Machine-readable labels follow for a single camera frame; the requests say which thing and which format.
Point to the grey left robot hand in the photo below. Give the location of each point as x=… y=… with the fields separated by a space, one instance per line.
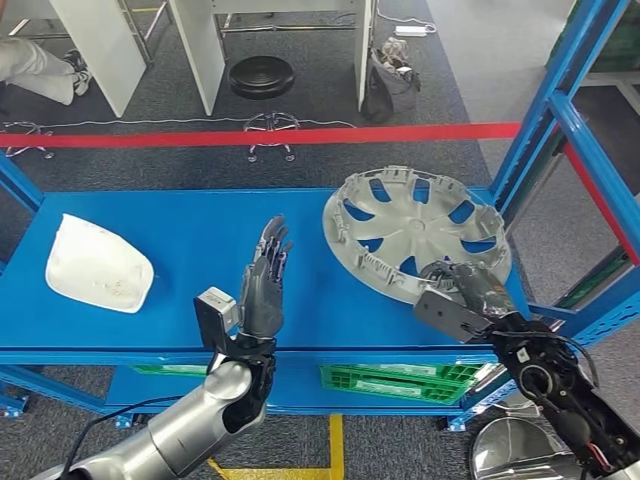
x=263 y=301

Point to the silver plastic wheel hubcap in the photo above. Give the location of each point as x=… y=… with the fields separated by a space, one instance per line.
x=415 y=225

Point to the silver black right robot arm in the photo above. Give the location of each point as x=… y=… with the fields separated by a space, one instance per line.
x=540 y=384

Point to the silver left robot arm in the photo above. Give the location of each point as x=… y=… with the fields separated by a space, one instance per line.
x=200 y=424

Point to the blue metal shelf rack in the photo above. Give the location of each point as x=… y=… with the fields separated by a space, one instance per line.
x=200 y=265

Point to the green folded plastic crate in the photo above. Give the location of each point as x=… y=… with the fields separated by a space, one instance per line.
x=170 y=371
x=400 y=384

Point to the red barrier tape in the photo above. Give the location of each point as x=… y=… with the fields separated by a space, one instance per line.
x=250 y=137
x=600 y=199

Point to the white mirror cover shell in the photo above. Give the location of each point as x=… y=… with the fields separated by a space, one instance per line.
x=100 y=265

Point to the black round stool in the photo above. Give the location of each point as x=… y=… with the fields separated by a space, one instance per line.
x=260 y=76

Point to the grey black backpack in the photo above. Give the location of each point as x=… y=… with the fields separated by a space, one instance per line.
x=380 y=99

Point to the white power strip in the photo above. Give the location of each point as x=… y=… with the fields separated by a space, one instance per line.
x=412 y=30

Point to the person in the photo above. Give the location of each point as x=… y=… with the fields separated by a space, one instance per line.
x=35 y=73

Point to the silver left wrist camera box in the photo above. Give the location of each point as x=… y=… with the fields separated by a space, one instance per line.
x=215 y=318

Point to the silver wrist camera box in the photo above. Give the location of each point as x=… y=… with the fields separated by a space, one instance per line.
x=215 y=318
x=450 y=314

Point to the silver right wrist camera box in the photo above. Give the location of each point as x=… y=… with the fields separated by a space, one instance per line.
x=450 y=314

